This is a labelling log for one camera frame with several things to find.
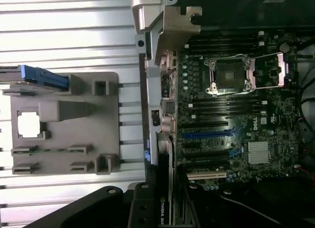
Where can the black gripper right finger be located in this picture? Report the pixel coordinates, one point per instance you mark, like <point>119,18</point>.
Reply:
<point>189,208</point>

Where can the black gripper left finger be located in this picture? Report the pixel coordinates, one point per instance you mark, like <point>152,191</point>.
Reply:
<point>145,208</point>

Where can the white expansion slot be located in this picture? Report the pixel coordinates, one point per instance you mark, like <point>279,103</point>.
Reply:
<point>206,176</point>

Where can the blue expansion slot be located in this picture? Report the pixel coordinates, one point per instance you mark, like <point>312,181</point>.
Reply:
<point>206,135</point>

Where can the silver chipset heatsink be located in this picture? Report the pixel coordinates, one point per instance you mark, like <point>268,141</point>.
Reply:
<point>258,151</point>

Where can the green motherboard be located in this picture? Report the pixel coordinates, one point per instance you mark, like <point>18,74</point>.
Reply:
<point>246,119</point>

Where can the grey plastic parts rack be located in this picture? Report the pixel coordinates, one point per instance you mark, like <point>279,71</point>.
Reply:
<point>73,129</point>

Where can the open black PC case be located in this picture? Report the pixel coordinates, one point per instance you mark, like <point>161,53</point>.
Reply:
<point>152,90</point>

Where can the CPU socket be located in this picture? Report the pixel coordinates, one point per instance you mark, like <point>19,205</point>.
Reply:
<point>229,76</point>

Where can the silver CPU chip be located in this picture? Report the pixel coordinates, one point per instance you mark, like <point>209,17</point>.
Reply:
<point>28,124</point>

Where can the hard disk with blue bracket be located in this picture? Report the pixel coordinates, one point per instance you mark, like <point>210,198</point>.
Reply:
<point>44,79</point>

